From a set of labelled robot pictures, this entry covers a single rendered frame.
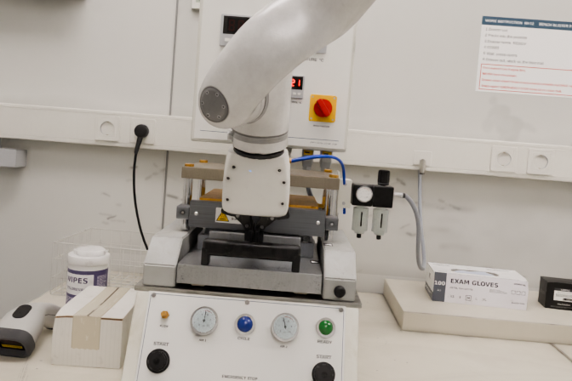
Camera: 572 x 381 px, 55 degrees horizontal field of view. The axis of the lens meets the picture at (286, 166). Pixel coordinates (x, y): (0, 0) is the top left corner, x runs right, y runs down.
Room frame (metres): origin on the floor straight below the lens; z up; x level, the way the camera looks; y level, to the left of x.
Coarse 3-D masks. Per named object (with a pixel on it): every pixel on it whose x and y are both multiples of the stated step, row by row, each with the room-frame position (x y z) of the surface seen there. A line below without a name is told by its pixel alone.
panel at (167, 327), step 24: (168, 312) 0.80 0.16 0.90; (192, 312) 0.80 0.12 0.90; (216, 312) 0.81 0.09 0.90; (240, 312) 0.81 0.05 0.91; (264, 312) 0.81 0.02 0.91; (288, 312) 0.81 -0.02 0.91; (312, 312) 0.81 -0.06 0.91; (336, 312) 0.81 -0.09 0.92; (144, 336) 0.79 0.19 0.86; (168, 336) 0.79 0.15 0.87; (192, 336) 0.79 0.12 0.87; (216, 336) 0.79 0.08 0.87; (240, 336) 0.79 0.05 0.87; (264, 336) 0.79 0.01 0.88; (312, 336) 0.79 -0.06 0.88; (336, 336) 0.80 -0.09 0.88; (144, 360) 0.77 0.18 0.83; (168, 360) 0.77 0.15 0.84; (192, 360) 0.78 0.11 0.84; (216, 360) 0.78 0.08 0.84; (240, 360) 0.78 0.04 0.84; (264, 360) 0.78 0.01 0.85; (288, 360) 0.78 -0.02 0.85; (312, 360) 0.78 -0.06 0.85; (336, 360) 0.78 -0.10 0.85
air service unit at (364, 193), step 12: (348, 180) 1.13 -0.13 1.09; (384, 180) 1.13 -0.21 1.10; (348, 192) 1.13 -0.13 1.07; (360, 192) 1.12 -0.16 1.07; (372, 192) 1.12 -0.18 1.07; (384, 192) 1.13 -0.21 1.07; (396, 192) 1.15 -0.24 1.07; (348, 204) 1.13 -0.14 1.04; (360, 204) 1.13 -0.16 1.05; (372, 204) 1.13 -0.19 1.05; (384, 204) 1.13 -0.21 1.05; (360, 216) 1.13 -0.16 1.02; (384, 216) 1.13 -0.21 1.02; (360, 228) 1.13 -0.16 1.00; (372, 228) 1.14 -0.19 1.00; (384, 228) 1.13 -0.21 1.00
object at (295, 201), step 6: (210, 192) 1.02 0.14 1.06; (216, 192) 1.02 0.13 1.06; (204, 198) 0.93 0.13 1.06; (210, 198) 0.93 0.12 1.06; (216, 198) 0.93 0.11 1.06; (294, 198) 1.03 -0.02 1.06; (300, 198) 1.03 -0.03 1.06; (306, 198) 1.04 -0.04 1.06; (312, 198) 1.05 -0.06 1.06; (294, 204) 0.93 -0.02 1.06; (300, 204) 0.94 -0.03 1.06; (306, 204) 0.95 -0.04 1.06; (312, 204) 0.95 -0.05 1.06; (318, 204) 1.04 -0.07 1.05
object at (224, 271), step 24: (240, 240) 0.88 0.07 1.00; (264, 240) 0.88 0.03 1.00; (288, 240) 0.88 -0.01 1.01; (192, 264) 0.82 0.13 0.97; (216, 264) 0.83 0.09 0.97; (240, 264) 0.84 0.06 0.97; (264, 264) 0.85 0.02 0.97; (288, 264) 0.86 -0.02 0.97; (312, 264) 0.87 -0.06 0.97; (264, 288) 0.81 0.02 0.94; (288, 288) 0.81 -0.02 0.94; (312, 288) 0.81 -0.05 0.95
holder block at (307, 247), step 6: (198, 234) 0.93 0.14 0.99; (204, 234) 0.93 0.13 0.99; (276, 234) 0.99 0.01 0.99; (198, 240) 0.93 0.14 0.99; (312, 240) 0.96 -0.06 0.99; (198, 246) 0.93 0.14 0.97; (300, 246) 0.93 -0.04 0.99; (306, 246) 0.93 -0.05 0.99; (312, 246) 0.93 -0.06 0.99; (300, 252) 0.93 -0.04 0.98; (306, 252) 0.93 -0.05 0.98; (312, 252) 0.93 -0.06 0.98
